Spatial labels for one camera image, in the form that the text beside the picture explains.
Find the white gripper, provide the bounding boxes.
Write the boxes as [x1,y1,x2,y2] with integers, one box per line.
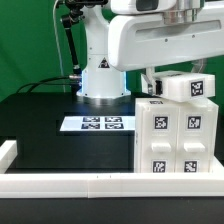
[108,6,224,95]

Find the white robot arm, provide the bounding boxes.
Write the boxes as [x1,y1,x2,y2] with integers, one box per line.
[81,0,224,102]

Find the grey thin cable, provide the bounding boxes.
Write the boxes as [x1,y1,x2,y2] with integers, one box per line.
[52,0,67,94]

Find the black cable bundle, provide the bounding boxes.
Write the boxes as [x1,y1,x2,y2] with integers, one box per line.
[15,75,83,94]

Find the white cabinet body box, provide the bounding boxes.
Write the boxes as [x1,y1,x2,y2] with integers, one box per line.
[134,98,218,173]

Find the white cabinet door panel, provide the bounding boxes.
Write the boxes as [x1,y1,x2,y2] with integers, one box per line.
[140,107,178,173]
[175,107,212,173]

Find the white marker tag sheet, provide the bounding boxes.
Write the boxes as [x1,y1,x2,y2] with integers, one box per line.
[60,116,135,132]

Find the white U-shaped frame fence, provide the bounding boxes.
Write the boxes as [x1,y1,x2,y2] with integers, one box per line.
[0,140,224,198]

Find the white cabinet top block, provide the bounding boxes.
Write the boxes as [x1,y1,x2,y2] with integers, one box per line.
[140,69,217,103]

